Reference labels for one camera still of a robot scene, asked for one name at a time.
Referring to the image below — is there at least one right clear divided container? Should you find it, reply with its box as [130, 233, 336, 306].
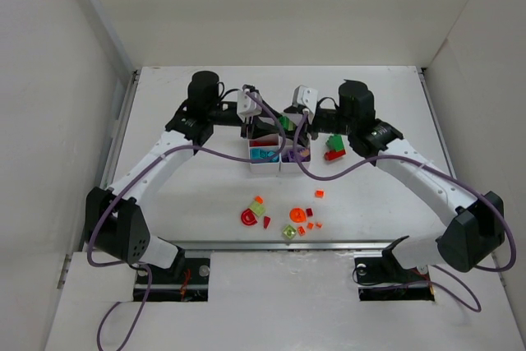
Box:
[279, 113, 311, 174]

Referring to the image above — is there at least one left clear divided container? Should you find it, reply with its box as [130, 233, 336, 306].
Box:
[247, 122, 280, 176]

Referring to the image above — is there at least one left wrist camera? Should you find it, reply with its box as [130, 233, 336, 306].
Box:
[237, 88, 262, 120]

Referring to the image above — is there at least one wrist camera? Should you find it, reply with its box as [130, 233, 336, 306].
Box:
[292, 85, 318, 115]
[237, 88, 262, 120]

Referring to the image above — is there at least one light green square lego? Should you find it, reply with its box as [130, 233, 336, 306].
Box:
[282, 224, 297, 240]

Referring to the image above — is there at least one red arch duplo brick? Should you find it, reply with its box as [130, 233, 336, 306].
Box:
[249, 140, 279, 147]

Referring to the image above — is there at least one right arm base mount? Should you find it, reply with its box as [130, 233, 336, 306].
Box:
[352, 236, 435, 302]

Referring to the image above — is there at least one green and red duplo stack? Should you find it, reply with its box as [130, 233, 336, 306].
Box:
[324, 135, 346, 162]

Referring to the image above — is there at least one red slope lego piece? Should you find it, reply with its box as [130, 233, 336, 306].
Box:
[263, 216, 271, 229]

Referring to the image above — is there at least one green duplo brick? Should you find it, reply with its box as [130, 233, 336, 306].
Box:
[279, 116, 296, 132]

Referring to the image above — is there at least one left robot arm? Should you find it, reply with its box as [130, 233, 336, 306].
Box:
[84, 71, 286, 270]

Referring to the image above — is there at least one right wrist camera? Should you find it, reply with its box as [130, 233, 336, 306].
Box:
[292, 85, 318, 115]

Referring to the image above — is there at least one clear divided container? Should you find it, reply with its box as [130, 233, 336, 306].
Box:
[279, 113, 311, 174]
[247, 122, 280, 176]

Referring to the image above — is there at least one purple lego brick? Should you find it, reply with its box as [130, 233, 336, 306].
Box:
[281, 148, 311, 163]

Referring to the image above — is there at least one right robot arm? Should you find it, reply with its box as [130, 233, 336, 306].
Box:
[290, 80, 510, 273]

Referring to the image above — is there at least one teal square lego brick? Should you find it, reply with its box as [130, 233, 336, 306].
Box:
[266, 151, 279, 163]

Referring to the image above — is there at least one metal table rail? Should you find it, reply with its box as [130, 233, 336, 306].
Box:
[122, 238, 453, 252]

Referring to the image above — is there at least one red horseshoe lego piece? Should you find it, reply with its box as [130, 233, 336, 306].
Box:
[240, 209, 258, 226]

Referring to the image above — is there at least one light green curved lego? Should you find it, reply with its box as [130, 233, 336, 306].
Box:
[248, 201, 266, 217]

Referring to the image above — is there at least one orange round lego piece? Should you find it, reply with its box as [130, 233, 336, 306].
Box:
[289, 207, 307, 223]

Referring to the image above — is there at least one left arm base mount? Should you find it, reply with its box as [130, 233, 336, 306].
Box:
[132, 250, 211, 303]

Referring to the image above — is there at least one teal curved lego brick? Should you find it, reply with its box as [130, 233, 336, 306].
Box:
[249, 147, 272, 164]

